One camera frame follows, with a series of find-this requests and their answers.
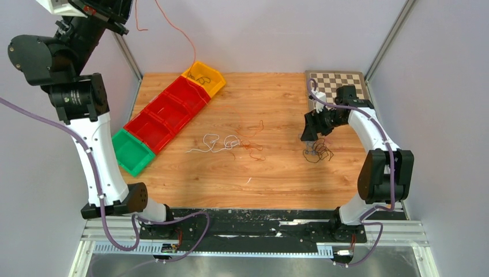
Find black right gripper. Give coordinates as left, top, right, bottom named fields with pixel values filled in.
left=301, top=105, right=345, bottom=141

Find brown wire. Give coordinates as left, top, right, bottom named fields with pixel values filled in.
left=302, top=137, right=336, bottom=164

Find white wire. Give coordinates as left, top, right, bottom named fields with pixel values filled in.
left=185, top=133, right=242, bottom=155

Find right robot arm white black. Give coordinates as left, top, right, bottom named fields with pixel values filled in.
left=300, top=85, right=415, bottom=241

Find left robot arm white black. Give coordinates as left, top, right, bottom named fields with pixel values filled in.
left=7, top=1, right=176, bottom=239

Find wooden chessboard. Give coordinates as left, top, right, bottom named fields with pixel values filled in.
left=304, top=70, right=372, bottom=113

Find red plastic bin middle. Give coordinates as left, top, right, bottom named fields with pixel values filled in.
left=144, top=92, right=191, bottom=133

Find red plastic bin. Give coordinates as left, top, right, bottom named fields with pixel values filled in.
left=144, top=92, right=191, bottom=133
left=164, top=76, right=211, bottom=115
left=123, top=111, right=175, bottom=155

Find yellow plastic bin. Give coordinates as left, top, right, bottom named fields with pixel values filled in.
left=181, top=61, right=227, bottom=98

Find red plastic bin far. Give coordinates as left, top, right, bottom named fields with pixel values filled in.
left=164, top=76, right=211, bottom=115

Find red plastic bin near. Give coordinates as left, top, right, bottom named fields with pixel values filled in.
left=123, top=111, right=175, bottom=155

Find green plastic bin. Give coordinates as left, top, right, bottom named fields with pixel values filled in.
left=112, top=129, right=156, bottom=177

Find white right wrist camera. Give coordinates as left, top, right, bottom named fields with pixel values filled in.
left=313, top=91, right=326, bottom=113

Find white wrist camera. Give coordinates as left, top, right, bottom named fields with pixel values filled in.
left=36, top=0, right=87, bottom=18
left=313, top=91, right=326, bottom=113

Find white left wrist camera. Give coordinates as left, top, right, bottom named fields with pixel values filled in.
left=36, top=0, right=87, bottom=18

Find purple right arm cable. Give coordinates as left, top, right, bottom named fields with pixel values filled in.
left=307, top=78, right=396, bottom=267

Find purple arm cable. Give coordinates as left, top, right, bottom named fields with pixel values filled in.
left=307, top=78, right=396, bottom=267
left=0, top=97, right=212, bottom=263

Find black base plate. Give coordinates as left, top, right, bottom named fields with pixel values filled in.
left=137, top=208, right=368, bottom=254

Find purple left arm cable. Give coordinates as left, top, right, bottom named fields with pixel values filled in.
left=0, top=97, right=212, bottom=263

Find white slotted cable duct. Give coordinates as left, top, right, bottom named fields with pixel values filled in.
left=93, top=244, right=334, bottom=259

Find aluminium frame rail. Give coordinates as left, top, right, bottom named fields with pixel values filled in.
left=81, top=215, right=430, bottom=248

